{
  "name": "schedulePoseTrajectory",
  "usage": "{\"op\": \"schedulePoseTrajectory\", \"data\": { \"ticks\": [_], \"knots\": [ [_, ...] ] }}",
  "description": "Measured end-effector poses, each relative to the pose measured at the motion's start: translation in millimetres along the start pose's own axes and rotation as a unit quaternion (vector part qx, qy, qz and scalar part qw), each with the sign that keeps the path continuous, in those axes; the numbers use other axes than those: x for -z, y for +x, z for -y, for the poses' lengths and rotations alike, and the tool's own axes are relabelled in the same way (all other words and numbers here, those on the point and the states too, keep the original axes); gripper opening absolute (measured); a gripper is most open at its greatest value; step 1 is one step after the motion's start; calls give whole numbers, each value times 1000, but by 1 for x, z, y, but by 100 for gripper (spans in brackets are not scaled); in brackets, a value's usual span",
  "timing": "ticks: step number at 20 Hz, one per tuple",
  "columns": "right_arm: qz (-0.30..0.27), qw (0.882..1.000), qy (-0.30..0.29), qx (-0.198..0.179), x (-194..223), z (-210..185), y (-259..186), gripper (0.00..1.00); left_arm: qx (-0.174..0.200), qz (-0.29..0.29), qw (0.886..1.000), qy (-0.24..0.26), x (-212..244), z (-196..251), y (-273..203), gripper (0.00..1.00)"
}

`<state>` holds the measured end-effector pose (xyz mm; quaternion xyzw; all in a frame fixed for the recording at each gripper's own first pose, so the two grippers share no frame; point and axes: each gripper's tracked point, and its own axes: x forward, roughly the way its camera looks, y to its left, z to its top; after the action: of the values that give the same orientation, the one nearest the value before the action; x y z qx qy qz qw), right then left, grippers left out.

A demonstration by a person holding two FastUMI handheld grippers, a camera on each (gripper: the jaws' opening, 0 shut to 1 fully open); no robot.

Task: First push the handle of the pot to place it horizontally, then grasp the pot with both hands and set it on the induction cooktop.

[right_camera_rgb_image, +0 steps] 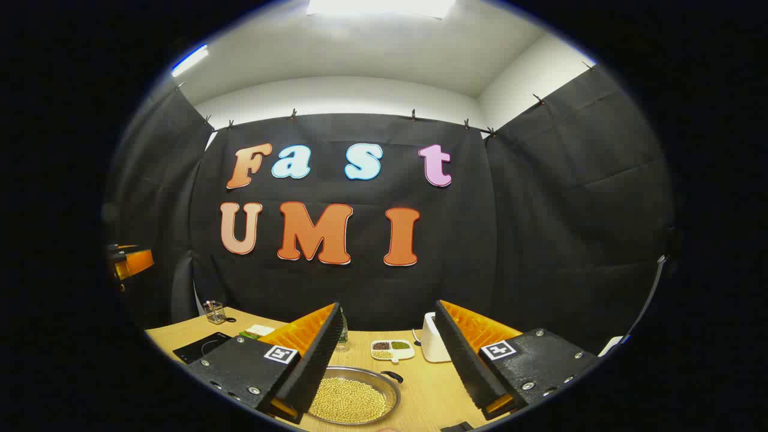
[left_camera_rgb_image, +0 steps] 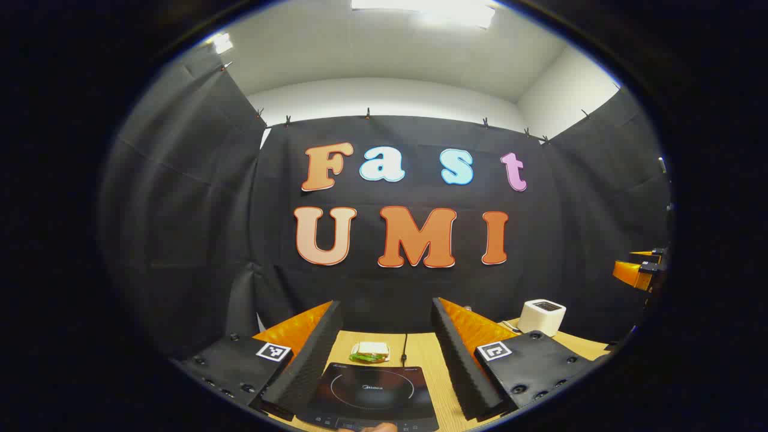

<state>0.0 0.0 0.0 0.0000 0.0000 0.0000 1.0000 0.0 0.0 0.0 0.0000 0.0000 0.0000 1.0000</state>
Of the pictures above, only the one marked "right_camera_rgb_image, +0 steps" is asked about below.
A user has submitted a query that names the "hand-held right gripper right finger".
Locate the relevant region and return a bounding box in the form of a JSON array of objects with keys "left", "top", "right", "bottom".
[{"left": 433, "top": 299, "right": 601, "bottom": 421}]

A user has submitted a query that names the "white divided dish of beans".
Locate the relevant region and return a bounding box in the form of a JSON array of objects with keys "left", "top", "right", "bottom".
[{"left": 370, "top": 340, "right": 416, "bottom": 363}]

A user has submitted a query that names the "ceiling light panel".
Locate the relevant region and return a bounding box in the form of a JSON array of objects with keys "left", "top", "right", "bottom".
[{"left": 172, "top": 45, "right": 209, "bottom": 77}]

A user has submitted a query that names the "black backdrop cloth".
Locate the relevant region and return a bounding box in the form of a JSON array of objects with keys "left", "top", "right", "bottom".
[{"left": 105, "top": 63, "right": 682, "bottom": 355}]

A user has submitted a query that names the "steel pot with black handles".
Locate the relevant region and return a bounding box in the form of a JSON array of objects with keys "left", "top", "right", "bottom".
[{"left": 307, "top": 366, "right": 404, "bottom": 425}]

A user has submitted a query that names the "pile of yellow soybeans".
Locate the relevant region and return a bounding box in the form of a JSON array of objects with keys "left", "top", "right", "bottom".
[{"left": 309, "top": 377, "right": 388, "bottom": 423}]

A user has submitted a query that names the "white toaster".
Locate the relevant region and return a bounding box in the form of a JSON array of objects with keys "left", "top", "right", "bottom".
[{"left": 420, "top": 312, "right": 452, "bottom": 363}]

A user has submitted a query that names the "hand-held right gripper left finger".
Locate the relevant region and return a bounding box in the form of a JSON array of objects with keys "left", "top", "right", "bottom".
[{"left": 186, "top": 302, "right": 344, "bottom": 424}]

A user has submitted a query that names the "black induction cooktop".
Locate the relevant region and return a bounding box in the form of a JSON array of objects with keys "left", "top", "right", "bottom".
[{"left": 173, "top": 332, "right": 232, "bottom": 364}]

